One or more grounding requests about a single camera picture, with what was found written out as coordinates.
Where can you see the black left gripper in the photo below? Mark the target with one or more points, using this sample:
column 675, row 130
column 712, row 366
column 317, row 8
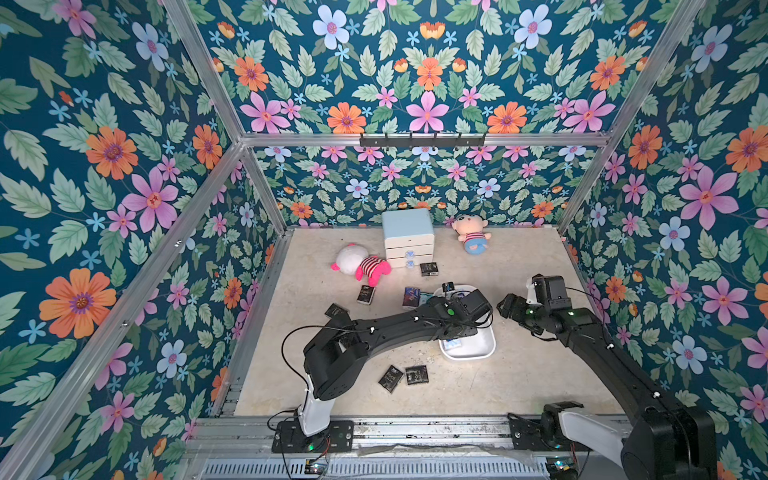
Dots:
column 472, row 329

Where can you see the white pink plush toy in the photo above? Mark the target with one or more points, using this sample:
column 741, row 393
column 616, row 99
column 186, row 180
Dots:
column 355, row 260

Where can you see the dark purple packet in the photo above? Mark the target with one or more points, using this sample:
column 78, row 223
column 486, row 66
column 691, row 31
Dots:
column 411, row 298

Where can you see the small blue-top drawer cabinet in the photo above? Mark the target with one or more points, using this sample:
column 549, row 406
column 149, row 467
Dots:
column 409, row 238

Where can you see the white oval storage tray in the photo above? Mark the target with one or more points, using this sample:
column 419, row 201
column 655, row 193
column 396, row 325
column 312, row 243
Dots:
column 479, row 346

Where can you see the black packet near cabinet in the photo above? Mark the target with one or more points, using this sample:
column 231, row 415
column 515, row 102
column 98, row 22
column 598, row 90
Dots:
column 429, row 269

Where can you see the white tissue pack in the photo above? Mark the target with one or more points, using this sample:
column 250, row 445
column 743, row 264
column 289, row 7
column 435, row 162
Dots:
column 451, row 344

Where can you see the black packet front left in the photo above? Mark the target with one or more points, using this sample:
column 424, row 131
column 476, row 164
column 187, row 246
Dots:
column 391, row 378

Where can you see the black packet front right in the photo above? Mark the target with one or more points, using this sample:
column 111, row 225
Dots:
column 416, row 375

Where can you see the black hook rail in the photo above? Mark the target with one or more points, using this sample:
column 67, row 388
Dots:
column 411, row 140

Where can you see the black packet mid left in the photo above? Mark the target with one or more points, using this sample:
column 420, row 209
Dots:
column 336, row 312

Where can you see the teal tissue pack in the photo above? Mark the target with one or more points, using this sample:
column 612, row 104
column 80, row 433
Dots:
column 424, row 297

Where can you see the black packet upper left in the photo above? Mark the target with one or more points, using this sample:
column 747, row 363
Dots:
column 366, row 295

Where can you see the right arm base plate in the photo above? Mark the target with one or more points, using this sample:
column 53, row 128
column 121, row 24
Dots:
column 539, row 434

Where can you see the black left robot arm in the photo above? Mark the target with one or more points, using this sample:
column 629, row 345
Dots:
column 337, row 354

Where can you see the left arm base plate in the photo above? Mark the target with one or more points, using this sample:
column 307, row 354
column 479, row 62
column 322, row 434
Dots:
column 290, row 439

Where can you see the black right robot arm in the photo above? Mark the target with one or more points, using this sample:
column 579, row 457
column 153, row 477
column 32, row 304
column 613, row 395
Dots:
column 663, row 439

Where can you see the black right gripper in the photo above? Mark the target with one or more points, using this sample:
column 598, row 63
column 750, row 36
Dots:
column 509, row 306

